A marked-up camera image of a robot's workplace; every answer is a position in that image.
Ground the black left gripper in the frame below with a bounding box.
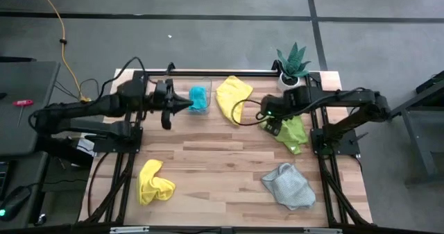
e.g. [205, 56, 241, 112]
[152, 78, 194, 131]

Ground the blue microfiber towel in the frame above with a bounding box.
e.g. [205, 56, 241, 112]
[188, 85, 209, 112]

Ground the green microfiber towel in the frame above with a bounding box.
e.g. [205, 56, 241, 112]
[259, 115, 309, 156]

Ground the yellow microfiber towel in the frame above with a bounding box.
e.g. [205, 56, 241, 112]
[136, 159, 177, 207]
[214, 75, 254, 126]

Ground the grey waffle microfiber towel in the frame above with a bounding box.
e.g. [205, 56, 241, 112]
[260, 162, 317, 211]

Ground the clear plastic bin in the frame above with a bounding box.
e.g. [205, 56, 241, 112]
[147, 74, 213, 116]

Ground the green plant in white pot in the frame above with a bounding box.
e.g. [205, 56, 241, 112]
[275, 42, 312, 93]

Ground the white paper sheet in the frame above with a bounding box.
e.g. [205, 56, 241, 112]
[76, 133, 99, 158]

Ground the black metal cart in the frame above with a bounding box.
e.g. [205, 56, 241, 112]
[381, 70, 444, 186]

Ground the grey desk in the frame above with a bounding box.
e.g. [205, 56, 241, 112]
[0, 60, 62, 158]

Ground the dark desk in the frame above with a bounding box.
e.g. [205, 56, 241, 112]
[0, 150, 49, 230]

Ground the black computer mouse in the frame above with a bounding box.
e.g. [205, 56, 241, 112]
[0, 185, 32, 223]

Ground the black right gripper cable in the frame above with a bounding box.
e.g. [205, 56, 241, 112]
[231, 98, 271, 126]

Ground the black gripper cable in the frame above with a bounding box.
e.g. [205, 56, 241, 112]
[231, 98, 271, 126]
[93, 56, 149, 99]

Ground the black aluminium frame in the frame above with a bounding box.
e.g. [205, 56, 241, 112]
[76, 62, 374, 228]

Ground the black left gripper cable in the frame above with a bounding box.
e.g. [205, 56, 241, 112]
[93, 56, 149, 99]

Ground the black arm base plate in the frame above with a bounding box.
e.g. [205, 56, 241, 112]
[92, 128, 143, 155]
[310, 128, 369, 158]

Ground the yellow extension cable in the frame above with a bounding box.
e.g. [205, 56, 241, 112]
[33, 0, 93, 104]

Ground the silver metal bracket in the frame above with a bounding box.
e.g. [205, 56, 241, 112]
[110, 226, 150, 234]
[304, 228, 343, 234]

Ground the red-handled hex key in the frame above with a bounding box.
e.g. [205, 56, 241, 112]
[12, 99, 35, 128]

